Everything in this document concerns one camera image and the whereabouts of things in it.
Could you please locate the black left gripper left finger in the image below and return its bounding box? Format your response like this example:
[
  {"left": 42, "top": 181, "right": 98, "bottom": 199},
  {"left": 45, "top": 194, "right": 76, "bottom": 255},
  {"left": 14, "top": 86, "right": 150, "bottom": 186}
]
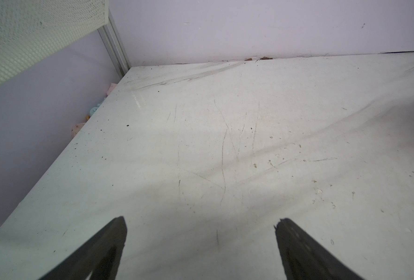
[{"left": 41, "top": 217, "right": 127, "bottom": 280}]

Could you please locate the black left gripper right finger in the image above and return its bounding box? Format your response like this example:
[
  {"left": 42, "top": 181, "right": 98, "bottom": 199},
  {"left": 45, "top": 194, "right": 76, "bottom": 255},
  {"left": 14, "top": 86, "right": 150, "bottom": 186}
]
[{"left": 275, "top": 218, "right": 361, "bottom": 280}]

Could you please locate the white perforated metal shelf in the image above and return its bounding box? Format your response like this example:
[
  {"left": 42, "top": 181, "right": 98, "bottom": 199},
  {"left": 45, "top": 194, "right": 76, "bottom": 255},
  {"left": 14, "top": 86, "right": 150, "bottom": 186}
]
[{"left": 0, "top": 0, "right": 109, "bottom": 84}]

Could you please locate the aluminium frame post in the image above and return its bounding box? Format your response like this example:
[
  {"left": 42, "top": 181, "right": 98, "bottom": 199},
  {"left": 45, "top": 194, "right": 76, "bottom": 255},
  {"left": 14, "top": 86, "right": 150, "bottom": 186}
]
[{"left": 97, "top": 10, "right": 131, "bottom": 78}]

